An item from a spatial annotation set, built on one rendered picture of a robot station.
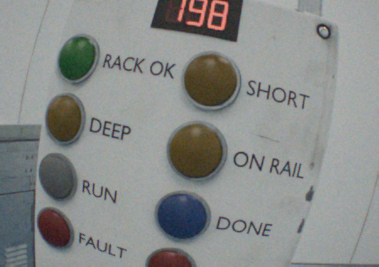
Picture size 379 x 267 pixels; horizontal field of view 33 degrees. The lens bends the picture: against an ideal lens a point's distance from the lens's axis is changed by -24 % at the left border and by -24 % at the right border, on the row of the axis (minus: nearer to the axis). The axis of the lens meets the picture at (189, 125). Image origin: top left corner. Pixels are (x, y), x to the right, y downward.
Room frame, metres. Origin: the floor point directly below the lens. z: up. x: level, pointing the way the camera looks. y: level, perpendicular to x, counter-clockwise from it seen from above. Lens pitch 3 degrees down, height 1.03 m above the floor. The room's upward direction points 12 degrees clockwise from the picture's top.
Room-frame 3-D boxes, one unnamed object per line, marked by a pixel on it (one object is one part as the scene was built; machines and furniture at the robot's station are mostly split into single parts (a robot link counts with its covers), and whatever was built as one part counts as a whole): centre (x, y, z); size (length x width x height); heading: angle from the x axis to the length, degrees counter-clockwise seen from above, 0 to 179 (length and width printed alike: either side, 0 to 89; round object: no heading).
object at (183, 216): (0.41, -0.01, 0.96); 0.03 x 0.01 x 0.03; 76
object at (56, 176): (0.42, 0.07, 0.96); 0.03 x 0.01 x 0.03; 76
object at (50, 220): (0.42, 0.07, 0.92); 0.03 x 0.01 x 0.03; 76
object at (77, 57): (0.42, 0.07, 1.03); 0.03 x 0.01 x 0.03; 76
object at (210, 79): (0.41, -0.01, 1.03); 0.03 x 0.01 x 0.03; 76
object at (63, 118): (0.42, 0.07, 0.99); 0.03 x 0.01 x 0.03; 76
